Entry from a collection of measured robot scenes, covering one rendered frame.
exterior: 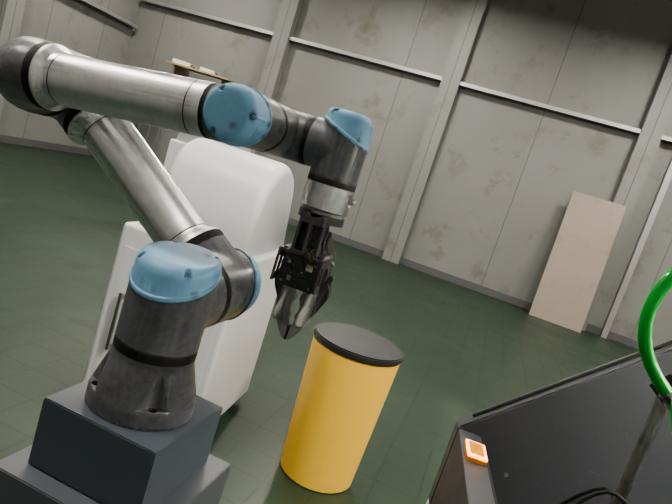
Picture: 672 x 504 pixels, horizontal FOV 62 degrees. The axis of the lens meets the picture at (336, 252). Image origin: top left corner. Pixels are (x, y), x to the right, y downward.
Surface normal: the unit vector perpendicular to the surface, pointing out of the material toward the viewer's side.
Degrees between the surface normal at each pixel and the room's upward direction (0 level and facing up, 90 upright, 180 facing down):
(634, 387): 90
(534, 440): 90
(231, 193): 71
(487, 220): 90
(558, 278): 82
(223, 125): 89
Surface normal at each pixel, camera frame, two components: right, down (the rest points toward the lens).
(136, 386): 0.12, -0.12
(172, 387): 0.76, 0.03
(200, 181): -0.08, -0.22
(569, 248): -0.23, -0.07
